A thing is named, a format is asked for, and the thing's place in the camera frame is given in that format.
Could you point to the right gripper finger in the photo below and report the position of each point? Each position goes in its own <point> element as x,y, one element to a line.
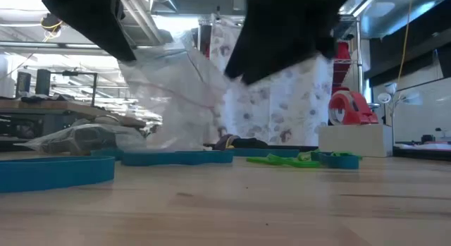
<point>246,48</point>
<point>278,59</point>

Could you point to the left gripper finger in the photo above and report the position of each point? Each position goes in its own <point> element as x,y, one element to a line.
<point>77,20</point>
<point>109,13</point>

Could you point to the clear zip bag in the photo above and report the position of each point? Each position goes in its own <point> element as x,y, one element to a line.
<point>169,98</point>
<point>134,136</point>

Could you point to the grey-blue rubber band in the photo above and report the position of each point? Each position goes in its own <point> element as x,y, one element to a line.
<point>53,173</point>

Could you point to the white floral cloth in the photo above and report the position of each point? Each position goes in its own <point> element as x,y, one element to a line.
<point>282,108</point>

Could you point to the black metal stand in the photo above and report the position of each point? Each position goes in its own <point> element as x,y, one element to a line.
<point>74,73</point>

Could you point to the black cylindrical container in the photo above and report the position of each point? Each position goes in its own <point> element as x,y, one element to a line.
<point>23,84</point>
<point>43,82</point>

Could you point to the grey black work glove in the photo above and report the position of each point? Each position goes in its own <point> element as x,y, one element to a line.
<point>246,143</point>

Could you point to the red tape dispenser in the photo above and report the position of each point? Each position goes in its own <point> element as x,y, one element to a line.
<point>359,112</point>

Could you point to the white cardboard box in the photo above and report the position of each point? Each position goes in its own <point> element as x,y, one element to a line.
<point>352,140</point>

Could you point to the white multi-head lamp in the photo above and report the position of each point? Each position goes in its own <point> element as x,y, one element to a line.
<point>389,88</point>

